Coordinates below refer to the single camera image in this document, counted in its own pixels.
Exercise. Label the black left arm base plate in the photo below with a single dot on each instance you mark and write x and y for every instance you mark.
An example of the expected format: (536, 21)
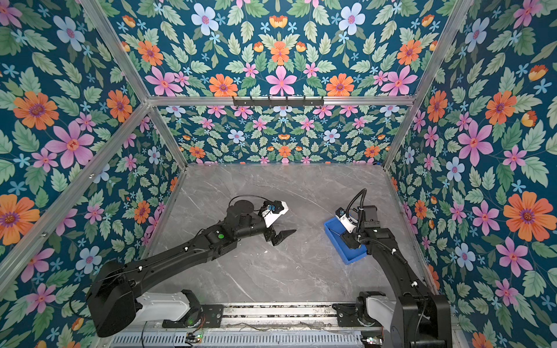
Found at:
(206, 316)

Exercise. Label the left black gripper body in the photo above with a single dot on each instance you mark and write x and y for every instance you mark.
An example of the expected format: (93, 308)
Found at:
(270, 231)

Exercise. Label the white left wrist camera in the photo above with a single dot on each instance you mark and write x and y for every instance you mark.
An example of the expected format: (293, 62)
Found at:
(271, 211)

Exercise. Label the white slotted cable duct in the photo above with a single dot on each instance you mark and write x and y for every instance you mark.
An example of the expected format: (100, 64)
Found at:
(239, 339)

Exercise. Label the blue plastic bin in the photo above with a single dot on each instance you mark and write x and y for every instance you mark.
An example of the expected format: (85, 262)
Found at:
(334, 230)

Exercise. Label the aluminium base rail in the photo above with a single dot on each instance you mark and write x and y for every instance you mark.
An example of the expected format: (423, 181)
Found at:
(283, 315)

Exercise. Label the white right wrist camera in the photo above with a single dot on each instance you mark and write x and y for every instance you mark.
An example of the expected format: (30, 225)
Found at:
(343, 215)

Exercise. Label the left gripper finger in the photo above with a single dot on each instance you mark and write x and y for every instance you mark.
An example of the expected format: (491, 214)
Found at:
(276, 241)
(285, 234)

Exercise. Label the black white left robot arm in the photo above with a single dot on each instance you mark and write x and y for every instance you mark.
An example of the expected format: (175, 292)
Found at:
(120, 295)

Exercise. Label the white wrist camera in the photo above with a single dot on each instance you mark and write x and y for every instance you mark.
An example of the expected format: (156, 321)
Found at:
(343, 215)
(271, 211)

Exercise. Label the black wall hook rack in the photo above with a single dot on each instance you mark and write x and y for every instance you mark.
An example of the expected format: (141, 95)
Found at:
(278, 101)

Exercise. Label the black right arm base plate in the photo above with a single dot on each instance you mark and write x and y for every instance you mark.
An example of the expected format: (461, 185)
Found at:
(348, 315)

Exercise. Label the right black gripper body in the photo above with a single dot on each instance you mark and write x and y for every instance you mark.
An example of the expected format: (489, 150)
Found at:
(351, 238)

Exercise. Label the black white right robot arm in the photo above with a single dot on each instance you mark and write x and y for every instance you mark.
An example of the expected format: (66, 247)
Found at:
(417, 317)

